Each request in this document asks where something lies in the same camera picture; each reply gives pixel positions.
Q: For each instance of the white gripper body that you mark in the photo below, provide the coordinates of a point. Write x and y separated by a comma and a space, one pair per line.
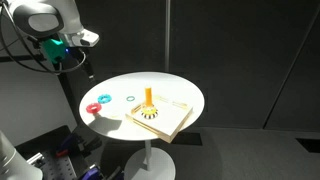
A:
81, 37

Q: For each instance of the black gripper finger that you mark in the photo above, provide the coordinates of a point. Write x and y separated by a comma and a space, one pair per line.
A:
81, 56
90, 73

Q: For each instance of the orange peg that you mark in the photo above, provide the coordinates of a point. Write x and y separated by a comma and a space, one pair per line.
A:
148, 96

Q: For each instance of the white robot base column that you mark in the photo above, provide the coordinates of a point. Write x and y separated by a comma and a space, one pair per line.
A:
15, 163

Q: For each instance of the blue clamp with red part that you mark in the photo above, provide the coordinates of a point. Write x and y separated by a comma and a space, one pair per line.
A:
71, 143

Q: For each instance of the grey vertical pole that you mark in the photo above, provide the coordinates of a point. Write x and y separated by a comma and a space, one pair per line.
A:
167, 33

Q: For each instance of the wooden tray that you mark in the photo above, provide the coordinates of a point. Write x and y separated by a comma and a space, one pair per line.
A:
170, 121

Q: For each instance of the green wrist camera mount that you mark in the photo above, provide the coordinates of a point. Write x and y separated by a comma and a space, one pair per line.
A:
55, 50

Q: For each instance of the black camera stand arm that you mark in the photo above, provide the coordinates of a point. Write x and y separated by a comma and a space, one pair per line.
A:
20, 58

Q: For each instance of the white table pedestal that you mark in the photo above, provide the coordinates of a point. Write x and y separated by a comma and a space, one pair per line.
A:
148, 163

